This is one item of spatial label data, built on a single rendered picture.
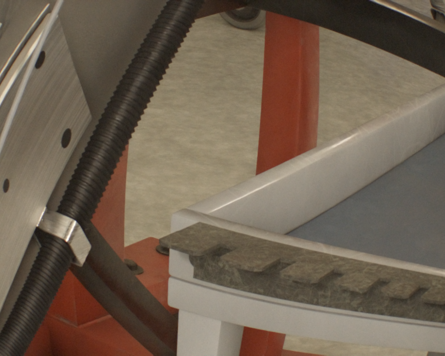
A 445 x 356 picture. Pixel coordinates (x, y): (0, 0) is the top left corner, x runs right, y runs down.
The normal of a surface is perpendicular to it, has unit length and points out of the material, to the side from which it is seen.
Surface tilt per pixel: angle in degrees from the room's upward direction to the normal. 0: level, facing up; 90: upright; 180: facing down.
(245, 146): 0
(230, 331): 90
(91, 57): 90
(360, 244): 0
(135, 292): 90
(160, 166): 0
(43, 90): 90
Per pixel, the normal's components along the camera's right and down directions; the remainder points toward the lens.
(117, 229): 0.85, 0.23
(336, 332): -0.52, 0.23
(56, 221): -0.27, -0.58
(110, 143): -0.01, 0.42
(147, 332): -0.41, 0.85
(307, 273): 0.08, -0.94
